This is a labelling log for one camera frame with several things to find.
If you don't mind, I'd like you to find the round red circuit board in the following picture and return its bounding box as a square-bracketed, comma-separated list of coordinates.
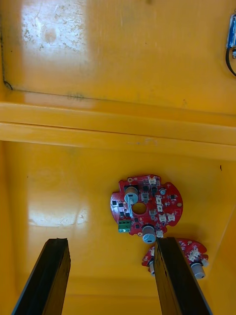
[141, 238, 209, 280]
[110, 174, 184, 245]

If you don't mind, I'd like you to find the yellow-orange plastic bin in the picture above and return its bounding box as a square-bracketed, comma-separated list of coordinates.
[0, 122, 236, 315]
[0, 0, 236, 127]

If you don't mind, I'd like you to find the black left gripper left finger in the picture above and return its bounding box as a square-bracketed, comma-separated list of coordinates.
[11, 237, 71, 315]

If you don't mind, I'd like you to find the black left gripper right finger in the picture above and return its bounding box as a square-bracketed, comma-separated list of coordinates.
[153, 236, 213, 315]

